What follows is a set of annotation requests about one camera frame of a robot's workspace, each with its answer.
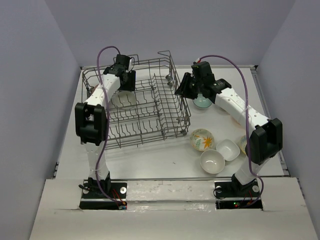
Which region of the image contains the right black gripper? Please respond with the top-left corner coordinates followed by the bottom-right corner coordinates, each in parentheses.
top-left (174, 72), bottom-right (203, 100)

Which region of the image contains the white round bowl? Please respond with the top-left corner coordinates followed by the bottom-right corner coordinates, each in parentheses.
top-left (111, 91), bottom-right (137, 110)
top-left (200, 149), bottom-right (225, 174)

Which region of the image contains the brown wooden bowl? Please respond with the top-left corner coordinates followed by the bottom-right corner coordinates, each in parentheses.
top-left (90, 84), bottom-right (99, 94)

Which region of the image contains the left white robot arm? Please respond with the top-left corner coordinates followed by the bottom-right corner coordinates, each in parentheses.
top-left (74, 54), bottom-right (136, 198)

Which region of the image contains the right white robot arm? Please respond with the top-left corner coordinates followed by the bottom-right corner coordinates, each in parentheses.
top-left (175, 61), bottom-right (283, 196)

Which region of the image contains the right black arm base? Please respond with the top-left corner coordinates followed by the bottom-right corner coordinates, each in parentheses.
top-left (212, 176), bottom-right (263, 210)

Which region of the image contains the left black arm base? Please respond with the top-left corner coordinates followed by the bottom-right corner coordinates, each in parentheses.
top-left (78, 180), bottom-right (128, 211)

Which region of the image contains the light teal bowl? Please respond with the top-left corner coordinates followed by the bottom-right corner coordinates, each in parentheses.
top-left (192, 93), bottom-right (212, 110)

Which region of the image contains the floral leaf patterned bowl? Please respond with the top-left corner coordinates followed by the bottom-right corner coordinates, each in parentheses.
top-left (189, 128), bottom-right (215, 152)

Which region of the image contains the white square bowl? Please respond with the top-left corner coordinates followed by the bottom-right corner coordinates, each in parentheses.
top-left (216, 139), bottom-right (240, 162)

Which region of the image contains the yellow sun patterned bowl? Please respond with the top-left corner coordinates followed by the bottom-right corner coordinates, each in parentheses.
top-left (238, 135), bottom-right (247, 155)

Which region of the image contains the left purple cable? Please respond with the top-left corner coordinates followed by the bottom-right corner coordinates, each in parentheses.
top-left (94, 45), bottom-right (126, 208)

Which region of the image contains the purple cable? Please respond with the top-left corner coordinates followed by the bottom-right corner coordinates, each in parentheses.
top-left (94, 45), bottom-right (126, 208)
top-left (198, 54), bottom-right (265, 208)

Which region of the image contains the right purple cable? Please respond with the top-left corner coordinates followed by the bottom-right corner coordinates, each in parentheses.
top-left (198, 54), bottom-right (265, 208)

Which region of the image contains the grey wire dish rack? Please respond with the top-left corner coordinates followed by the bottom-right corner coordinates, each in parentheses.
top-left (81, 50), bottom-right (191, 149)

